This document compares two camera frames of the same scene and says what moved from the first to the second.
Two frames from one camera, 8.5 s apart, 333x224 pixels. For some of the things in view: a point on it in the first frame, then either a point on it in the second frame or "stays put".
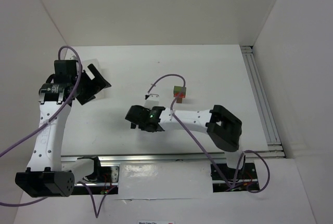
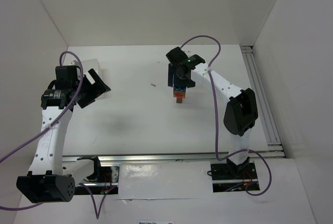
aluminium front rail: (166, 158) stays put
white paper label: (155, 222) stays put
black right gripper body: (133, 116) → (180, 80)
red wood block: (179, 95) stays put
